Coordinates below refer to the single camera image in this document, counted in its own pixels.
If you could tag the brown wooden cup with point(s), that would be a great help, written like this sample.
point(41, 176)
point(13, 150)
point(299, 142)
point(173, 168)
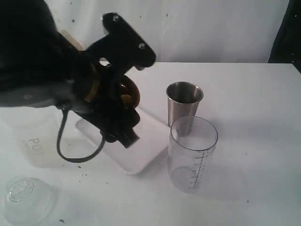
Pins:
point(129, 92)

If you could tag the clear measuring cup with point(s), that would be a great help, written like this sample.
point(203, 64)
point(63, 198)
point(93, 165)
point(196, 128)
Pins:
point(192, 142)

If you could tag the translucent plastic POT container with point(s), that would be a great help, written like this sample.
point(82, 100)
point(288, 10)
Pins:
point(35, 131)

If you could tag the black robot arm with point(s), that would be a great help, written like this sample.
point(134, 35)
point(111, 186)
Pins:
point(40, 68)

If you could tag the clear dome lid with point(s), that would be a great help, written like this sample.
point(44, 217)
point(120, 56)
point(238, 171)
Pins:
point(28, 201)

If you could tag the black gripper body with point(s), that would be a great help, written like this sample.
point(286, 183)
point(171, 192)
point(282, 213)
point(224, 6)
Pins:
point(96, 83)

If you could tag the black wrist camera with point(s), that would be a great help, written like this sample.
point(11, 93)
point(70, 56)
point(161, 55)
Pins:
point(124, 48)

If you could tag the stainless steel cup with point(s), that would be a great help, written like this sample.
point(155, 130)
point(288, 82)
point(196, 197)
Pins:
point(183, 99)

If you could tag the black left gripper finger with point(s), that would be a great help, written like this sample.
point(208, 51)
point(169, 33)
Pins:
point(128, 137)

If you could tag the white rectangular tray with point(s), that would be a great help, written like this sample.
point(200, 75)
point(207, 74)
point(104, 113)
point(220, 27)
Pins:
point(153, 139)

